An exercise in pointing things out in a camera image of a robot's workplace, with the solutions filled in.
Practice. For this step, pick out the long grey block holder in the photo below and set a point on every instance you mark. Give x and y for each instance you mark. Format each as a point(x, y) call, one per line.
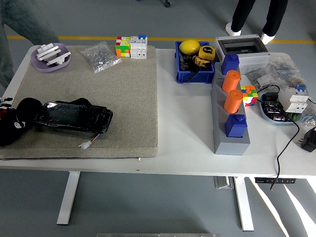
point(230, 146)

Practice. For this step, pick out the blue square peg block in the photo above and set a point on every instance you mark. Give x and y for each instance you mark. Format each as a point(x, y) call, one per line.
point(229, 65)
point(235, 127)

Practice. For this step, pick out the white T-shaped bracket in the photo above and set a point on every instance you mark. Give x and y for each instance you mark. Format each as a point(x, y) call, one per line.
point(58, 59)

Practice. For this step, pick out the yellow round ball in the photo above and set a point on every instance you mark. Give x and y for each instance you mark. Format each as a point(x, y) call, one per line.
point(189, 47)

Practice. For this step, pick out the black padding cloth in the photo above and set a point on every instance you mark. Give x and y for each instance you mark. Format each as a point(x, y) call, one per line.
point(82, 101)

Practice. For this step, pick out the orange cylinder peg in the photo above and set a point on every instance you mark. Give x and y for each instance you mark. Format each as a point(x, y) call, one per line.
point(232, 102)
point(230, 81)

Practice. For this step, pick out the black circuit modules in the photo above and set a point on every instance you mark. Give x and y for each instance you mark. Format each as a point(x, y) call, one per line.
point(271, 106)

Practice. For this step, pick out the clear bag of metal nuts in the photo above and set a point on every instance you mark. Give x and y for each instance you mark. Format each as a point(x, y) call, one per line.
point(101, 58)

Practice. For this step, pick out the dark metal tool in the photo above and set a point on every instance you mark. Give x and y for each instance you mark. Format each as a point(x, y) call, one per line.
point(185, 64)

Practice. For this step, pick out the large colourful puzzle cube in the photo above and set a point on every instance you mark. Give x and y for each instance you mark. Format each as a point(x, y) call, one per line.
point(122, 48)

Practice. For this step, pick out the black power adapter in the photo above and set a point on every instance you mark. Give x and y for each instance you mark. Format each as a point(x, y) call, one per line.
point(309, 140)

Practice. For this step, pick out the blue plastic bin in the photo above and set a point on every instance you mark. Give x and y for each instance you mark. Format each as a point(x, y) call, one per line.
point(195, 77)

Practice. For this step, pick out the white breaker stack blue top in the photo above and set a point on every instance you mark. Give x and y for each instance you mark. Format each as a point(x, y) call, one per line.
point(138, 49)

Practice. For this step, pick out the clear bag of grey parts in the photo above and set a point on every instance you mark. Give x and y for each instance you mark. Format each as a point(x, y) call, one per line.
point(263, 79)

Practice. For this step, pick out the light blue oval tray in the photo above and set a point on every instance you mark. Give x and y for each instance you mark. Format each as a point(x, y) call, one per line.
point(271, 119)

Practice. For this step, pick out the grey-brown mat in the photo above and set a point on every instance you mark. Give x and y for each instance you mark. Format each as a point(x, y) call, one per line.
point(111, 86)

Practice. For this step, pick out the black chair caster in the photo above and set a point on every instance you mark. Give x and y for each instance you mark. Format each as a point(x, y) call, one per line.
point(167, 3)

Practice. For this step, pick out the person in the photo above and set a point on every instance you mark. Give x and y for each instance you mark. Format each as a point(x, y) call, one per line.
point(247, 12)
point(24, 14)

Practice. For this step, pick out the black table control panel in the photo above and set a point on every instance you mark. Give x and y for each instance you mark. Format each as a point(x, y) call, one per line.
point(275, 180)

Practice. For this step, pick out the clear bag of metal rings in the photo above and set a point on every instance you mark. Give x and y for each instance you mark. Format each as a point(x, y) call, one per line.
point(309, 119)

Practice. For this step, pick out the white slotted block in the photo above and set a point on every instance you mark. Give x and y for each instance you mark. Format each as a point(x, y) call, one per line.
point(48, 47)

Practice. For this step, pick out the small colourful puzzle cube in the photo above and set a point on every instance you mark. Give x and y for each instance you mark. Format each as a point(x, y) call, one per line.
point(250, 97)

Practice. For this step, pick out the purple oval tray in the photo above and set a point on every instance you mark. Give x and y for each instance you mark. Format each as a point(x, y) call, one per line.
point(40, 66)

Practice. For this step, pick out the white circuit breaker blue clips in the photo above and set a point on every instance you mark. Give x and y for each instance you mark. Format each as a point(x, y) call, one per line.
point(292, 101)

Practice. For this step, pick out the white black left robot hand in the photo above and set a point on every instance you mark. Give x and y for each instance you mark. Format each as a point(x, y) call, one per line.
point(7, 100)

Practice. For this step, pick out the grey metal box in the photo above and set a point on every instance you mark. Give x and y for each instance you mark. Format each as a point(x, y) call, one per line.
point(223, 182)

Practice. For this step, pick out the grey electrical enclosure box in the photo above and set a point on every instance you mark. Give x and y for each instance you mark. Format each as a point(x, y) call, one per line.
point(254, 58)

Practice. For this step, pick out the clear bag of coloured parts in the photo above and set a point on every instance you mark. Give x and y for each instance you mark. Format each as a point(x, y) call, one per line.
point(286, 69)

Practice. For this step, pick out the white table leg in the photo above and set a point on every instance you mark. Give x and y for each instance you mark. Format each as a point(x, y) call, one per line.
point(67, 197)
point(244, 205)

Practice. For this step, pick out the silver flat bar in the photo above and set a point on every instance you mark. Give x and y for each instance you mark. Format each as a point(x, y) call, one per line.
point(49, 53)

